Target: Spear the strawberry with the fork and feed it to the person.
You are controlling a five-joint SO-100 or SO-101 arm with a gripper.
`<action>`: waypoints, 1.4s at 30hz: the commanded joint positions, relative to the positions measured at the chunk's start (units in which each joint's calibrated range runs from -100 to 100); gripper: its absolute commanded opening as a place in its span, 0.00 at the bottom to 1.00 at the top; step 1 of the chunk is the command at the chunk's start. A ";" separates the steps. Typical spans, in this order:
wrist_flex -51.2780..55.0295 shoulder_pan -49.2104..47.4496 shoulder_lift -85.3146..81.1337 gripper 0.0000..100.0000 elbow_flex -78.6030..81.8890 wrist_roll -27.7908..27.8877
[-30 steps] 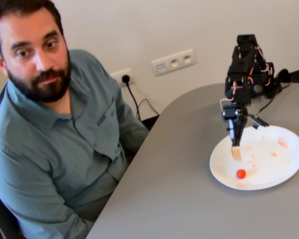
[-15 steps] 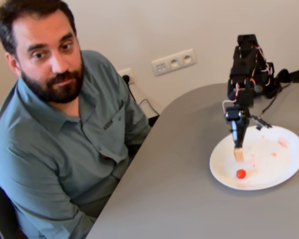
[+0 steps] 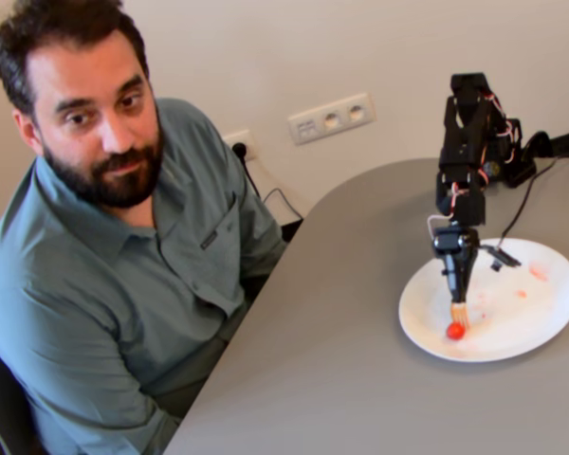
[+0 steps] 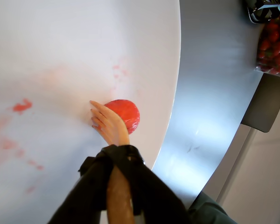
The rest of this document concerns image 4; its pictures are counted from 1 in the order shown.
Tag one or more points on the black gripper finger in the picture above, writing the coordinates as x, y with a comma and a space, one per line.
88, 191
154, 193

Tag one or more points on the clear punnet of strawberries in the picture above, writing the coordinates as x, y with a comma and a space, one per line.
276, 46

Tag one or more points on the black device on table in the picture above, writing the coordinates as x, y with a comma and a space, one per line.
261, 10

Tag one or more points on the grey chair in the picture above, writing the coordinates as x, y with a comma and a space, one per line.
268, 105

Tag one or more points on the beige fork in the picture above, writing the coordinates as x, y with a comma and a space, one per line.
112, 128

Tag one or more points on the red strawberry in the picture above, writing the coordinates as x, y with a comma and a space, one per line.
128, 112

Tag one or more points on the large white plate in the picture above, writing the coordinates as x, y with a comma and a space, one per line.
60, 46

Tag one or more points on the person in green shirt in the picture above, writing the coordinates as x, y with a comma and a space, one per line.
210, 212

